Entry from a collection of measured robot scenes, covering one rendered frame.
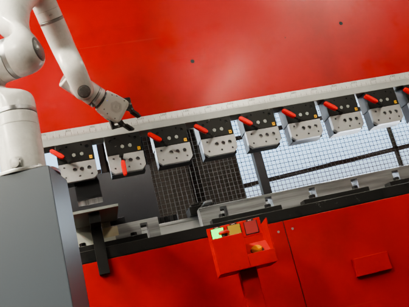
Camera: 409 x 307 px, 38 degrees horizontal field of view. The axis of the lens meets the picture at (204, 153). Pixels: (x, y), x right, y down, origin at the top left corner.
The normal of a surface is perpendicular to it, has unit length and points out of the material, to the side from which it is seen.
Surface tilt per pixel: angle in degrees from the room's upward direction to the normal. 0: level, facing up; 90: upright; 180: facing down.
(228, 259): 90
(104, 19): 90
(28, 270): 90
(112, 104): 103
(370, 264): 90
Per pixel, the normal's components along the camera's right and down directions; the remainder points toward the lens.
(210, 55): 0.15, -0.30
